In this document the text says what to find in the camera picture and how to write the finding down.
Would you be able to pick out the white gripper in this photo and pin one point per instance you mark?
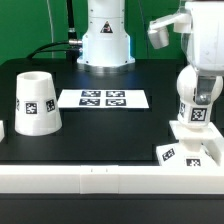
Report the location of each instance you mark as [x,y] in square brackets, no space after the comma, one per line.
[201,23]

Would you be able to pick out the white lamp bulb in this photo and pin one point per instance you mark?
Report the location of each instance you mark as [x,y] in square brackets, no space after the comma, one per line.
[191,114]

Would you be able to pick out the white lamp base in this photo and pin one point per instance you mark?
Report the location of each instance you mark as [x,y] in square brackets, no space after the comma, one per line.
[189,151]

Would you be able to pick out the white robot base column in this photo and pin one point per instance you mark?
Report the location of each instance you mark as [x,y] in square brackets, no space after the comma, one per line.
[106,45]

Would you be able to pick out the white lamp shade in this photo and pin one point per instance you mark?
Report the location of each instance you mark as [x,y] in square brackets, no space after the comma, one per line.
[36,112]

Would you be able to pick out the white marker sheet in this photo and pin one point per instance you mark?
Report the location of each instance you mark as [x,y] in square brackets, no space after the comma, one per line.
[133,99]

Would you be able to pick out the white right wall bar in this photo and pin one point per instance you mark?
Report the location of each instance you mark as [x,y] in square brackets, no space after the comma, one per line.
[215,145]

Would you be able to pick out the white wall bar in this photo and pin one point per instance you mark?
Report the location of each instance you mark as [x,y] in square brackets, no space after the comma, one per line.
[215,145]
[2,133]
[110,180]

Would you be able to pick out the white front wall bar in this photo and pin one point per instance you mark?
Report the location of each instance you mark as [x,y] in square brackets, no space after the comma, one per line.
[110,180]

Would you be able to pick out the white left wall bar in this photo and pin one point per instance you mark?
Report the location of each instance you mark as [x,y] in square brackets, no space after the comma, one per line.
[2,133]

